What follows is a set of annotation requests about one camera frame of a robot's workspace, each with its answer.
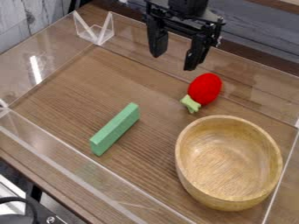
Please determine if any clear acrylic tray wall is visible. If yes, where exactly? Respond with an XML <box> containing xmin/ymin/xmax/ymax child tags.
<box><xmin>0</xmin><ymin>103</ymin><xmax>195</xmax><ymax>224</ymax></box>

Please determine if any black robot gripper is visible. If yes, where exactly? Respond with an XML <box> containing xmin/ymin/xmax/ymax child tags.
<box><xmin>144</xmin><ymin>0</ymin><xmax>226</xmax><ymax>71</ymax></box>

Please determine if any clear acrylic corner bracket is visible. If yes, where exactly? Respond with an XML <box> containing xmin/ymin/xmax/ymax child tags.
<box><xmin>72</xmin><ymin>11</ymin><xmax>115</xmax><ymax>46</ymax></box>

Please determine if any green rectangular block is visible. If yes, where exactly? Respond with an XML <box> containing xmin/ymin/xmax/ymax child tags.
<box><xmin>89</xmin><ymin>102</ymin><xmax>140</xmax><ymax>156</ymax></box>

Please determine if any black cable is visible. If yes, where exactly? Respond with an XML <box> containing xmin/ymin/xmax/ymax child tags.
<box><xmin>0</xmin><ymin>196</ymin><xmax>40</xmax><ymax>224</ymax></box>

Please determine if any brown wooden bowl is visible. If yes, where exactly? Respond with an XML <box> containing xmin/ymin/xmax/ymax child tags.
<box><xmin>175</xmin><ymin>115</ymin><xmax>283</xmax><ymax>212</ymax></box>

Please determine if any red plush strawberry toy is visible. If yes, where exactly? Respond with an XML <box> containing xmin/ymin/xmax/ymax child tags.
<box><xmin>180</xmin><ymin>73</ymin><xmax>222</xmax><ymax>114</ymax></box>

